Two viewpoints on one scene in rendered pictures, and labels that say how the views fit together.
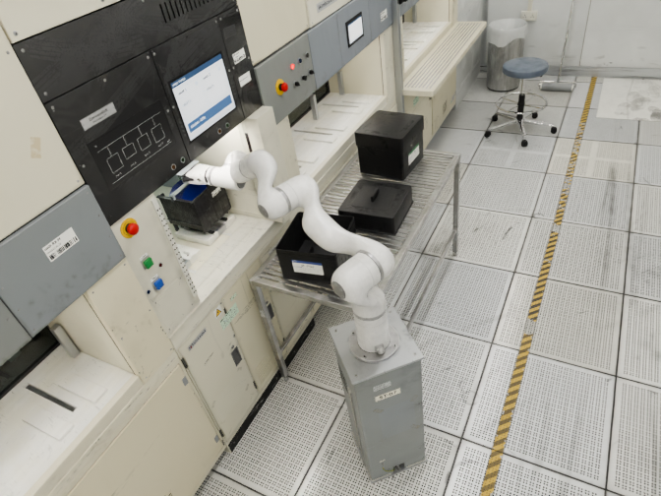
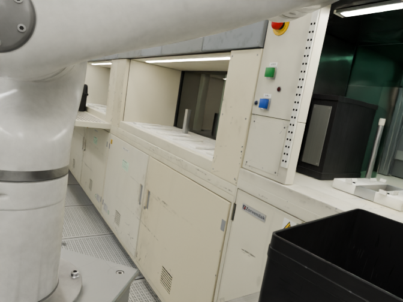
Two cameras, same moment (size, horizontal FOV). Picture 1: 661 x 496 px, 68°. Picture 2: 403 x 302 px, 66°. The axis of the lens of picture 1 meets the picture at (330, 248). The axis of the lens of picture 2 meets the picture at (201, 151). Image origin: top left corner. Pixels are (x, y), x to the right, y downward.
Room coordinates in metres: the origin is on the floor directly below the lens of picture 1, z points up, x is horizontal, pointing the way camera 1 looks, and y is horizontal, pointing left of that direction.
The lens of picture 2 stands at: (1.57, -0.38, 1.07)
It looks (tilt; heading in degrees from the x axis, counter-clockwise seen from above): 9 degrees down; 112
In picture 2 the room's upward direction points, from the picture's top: 9 degrees clockwise
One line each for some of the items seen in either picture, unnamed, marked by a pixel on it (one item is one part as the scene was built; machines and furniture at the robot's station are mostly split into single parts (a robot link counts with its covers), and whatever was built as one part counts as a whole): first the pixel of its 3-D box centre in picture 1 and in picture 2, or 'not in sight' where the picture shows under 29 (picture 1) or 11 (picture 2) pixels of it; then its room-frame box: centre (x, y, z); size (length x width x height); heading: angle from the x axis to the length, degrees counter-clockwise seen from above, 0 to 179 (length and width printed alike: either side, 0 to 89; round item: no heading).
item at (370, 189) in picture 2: (168, 261); (381, 190); (1.75, 0.72, 0.89); 0.22 x 0.21 x 0.04; 56
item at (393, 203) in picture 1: (375, 203); not in sight; (2.00, -0.26, 0.83); 0.29 x 0.29 x 0.13; 59
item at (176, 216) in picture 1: (194, 196); not in sight; (1.98, 0.58, 1.06); 0.24 x 0.20 x 0.32; 147
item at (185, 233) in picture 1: (205, 225); not in sight; (1.98, 0.57, 0.89); 0.22 x 0.21 x 0.04; 56
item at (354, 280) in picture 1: (359, 288); (34, 81); (1.18, -0.07, 1.07); 0.19 x 0.12 x 0.24; 126
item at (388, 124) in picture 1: (390, 144); not in sight; (2.44, -0.43, 0.89); 0.29 x 0.29 x 0.25; 52
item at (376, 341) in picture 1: (372, 325); (16, 232); (1.20, -0.10, 0.85); 0.19 x 0.19 x 0.18
